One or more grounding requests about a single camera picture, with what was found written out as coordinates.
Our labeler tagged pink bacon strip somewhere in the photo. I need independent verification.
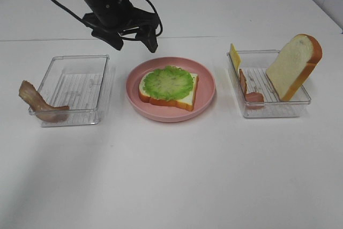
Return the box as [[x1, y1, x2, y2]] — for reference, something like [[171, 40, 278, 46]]
[[239, 69, 264, 103]]

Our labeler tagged brown bacon strip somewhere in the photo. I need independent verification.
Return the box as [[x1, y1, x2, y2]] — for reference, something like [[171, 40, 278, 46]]
[[19, 80, 70, 123]]

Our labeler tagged left clear plastic tray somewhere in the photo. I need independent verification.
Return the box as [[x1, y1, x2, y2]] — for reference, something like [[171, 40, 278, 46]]
[[28, 54, 115, 127]]

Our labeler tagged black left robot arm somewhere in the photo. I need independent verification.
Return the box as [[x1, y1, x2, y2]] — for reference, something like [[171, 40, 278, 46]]
[[82, 0, 160, 53]]

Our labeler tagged clear plastic tray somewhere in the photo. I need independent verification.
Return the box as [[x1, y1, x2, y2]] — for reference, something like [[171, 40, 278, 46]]
[[28, 54, 115, 127], [227, 49, 311, 118]]

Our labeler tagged yellow cheese slice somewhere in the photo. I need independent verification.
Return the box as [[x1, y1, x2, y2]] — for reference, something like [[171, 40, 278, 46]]
[[229, 43, 241, 77]]

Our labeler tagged bread slice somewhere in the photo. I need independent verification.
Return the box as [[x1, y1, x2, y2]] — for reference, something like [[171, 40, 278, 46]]
[[139, 76, 199, 111], [266, 34, 322, 101]]

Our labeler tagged pink round plate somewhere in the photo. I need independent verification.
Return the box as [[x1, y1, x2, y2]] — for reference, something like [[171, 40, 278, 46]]
[[126, 57, 216, 122]]

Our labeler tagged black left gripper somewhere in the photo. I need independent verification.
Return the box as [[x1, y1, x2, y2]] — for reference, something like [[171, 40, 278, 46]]
[[83, 0, 158, 53]]

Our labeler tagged right clear plastic tray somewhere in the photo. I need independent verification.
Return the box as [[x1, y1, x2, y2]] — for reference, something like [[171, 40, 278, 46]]
[[227, 49, 311, 118]]

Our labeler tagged green lettuce leaf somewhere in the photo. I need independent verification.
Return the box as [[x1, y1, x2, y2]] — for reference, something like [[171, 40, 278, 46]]
[[139, 65, 198, 101]]

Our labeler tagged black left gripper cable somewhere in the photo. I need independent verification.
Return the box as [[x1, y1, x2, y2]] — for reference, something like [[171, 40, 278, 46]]
[[24, 0, 163, 42]]

